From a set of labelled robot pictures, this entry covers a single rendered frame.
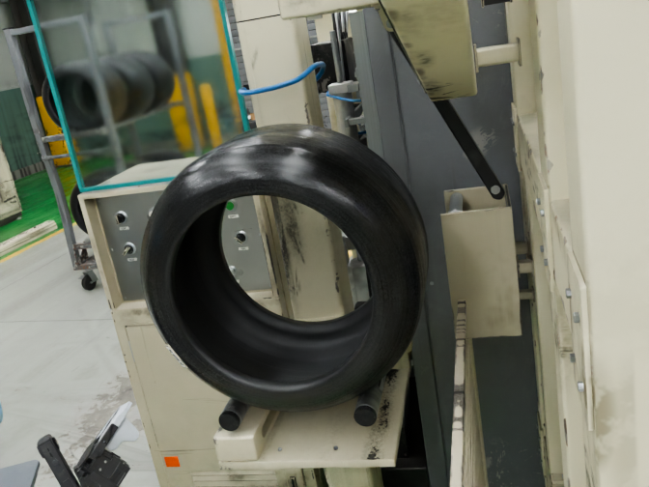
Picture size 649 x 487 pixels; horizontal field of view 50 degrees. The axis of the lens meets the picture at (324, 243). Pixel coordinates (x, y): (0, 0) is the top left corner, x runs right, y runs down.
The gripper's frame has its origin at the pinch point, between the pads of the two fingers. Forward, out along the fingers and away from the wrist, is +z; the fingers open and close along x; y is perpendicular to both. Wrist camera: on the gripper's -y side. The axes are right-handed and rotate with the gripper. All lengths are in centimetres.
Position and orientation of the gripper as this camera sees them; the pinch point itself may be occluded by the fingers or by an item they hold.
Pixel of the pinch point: (124, 406)
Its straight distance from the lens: 143.6
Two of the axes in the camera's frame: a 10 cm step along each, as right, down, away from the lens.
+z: 5.0, -8.1, 3.1
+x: 3.7, -1.2, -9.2
